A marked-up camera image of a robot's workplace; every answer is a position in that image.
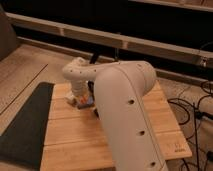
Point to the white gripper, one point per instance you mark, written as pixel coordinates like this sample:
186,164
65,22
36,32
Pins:
79,92

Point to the orange pepper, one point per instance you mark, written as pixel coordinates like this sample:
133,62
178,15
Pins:
83,99

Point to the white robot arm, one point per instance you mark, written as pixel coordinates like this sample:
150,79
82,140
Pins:
118,91

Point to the white sponge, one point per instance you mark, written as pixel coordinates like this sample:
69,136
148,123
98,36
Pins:
70,98

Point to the blue sponge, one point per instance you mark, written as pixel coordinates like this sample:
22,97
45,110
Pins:
87,104

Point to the wooden table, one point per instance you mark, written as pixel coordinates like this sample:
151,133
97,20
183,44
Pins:
74,139

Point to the dark floor mat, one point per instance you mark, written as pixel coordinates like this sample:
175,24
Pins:
23,140

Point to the beige wall rail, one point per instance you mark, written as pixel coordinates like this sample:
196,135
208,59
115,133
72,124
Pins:
133,44

